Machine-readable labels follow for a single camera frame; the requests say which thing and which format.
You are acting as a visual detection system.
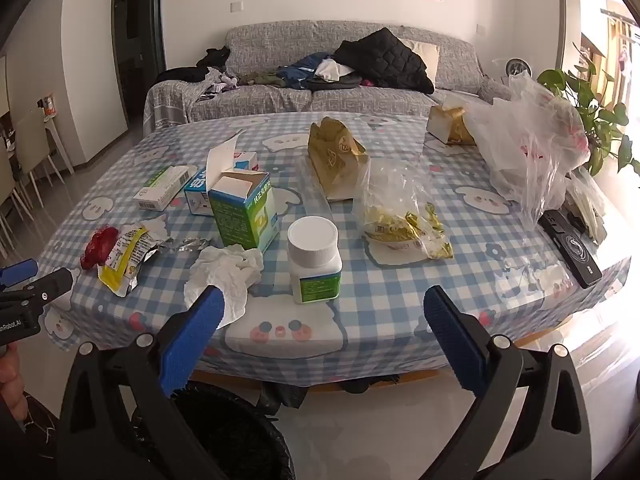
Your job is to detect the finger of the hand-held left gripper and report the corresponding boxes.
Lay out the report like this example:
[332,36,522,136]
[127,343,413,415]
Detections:
[0,258,40,288]
[0,267,74,313]

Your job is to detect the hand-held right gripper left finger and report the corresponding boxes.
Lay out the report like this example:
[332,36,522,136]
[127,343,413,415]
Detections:
[56,284,228,480]

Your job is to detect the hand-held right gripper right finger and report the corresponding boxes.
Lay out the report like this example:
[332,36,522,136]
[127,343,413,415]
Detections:
[422,285,631,480]

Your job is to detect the trash bin with black bag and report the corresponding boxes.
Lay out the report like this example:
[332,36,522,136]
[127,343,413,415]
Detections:
[129,379,297,480]

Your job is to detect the clear plastic bag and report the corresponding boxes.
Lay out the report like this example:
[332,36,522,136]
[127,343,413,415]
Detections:
[352,157,455,262]

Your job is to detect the gold tissue pack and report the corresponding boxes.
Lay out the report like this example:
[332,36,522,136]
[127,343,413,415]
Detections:
[306,116,371,202]

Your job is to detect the person's left hand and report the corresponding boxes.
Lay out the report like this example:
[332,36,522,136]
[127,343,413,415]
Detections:
[0,346,27,423]

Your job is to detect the red wrapper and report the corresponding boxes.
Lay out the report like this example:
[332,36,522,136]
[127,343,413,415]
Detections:
[81,226,121,270]

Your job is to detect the crumpled white tissue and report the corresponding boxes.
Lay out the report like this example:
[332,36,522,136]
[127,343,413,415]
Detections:
[183,244,265,329]

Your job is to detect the blue checked tablecloth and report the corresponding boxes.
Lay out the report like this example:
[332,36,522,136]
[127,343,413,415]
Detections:
[37,110,633,387]

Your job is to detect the yellow snack wrapper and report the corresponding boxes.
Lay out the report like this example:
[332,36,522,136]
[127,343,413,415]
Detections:
[97,225,162,297]

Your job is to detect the beige dining chair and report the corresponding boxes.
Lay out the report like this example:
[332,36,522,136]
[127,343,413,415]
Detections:
[0,145,32,257]
[14,107,66,196]

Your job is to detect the silver foil wrapper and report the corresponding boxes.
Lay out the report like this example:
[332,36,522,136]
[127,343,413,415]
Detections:
[162,237,211,257]

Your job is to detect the black cloth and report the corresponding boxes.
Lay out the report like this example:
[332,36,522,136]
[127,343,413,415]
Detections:
[342,374,401,394]

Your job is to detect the small white paper scrap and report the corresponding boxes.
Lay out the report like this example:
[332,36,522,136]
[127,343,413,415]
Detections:
[140,214,172,241]

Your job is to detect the white pill bottle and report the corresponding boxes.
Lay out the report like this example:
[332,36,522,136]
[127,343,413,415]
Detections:
[286,216,344,306]

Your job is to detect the black flat device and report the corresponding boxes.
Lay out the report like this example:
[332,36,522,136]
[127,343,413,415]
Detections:
[539,208,605,290]

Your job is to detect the blue and white box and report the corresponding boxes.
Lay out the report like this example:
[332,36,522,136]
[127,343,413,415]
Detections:
[183,132,261,217]

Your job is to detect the clear plastic packets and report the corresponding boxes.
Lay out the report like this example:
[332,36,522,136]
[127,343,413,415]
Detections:
[565,169,609,242]

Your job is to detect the white and gold tissue box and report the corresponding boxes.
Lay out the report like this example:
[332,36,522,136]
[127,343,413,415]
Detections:
[426,104,477,146]

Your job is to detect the white plastic bag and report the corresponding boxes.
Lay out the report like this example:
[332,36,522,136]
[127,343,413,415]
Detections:
[462,71,594,231]

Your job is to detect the pile of small clothes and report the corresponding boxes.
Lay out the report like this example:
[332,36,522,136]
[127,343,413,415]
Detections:
[200,69,241,97]

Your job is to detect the green potted plant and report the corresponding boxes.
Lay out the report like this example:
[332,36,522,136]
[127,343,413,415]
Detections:
[537,42,640,177]

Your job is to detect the olive green garment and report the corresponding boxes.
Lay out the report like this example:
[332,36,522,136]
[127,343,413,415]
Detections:
[239,72,281,87]

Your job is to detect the black clothing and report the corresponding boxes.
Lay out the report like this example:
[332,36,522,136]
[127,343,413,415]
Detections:
[156,46,232,83]

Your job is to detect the dark flat bag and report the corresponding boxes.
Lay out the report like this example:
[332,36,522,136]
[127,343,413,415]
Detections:
[307,72,363,92]

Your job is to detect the cream cushion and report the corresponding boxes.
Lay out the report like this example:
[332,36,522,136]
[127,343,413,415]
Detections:
[400,39,441,79]

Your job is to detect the black quilted jacket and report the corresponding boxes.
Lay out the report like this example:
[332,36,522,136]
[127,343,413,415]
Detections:
[332,27,436,95]

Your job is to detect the blue jacket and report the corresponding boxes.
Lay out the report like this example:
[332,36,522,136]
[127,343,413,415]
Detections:
[275,52,336,91]

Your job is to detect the white cloth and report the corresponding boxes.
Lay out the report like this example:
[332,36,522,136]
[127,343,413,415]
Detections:
[314,58,357,82]

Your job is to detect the grey sofa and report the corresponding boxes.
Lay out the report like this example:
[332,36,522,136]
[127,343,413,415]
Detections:
[142,20,516,137]

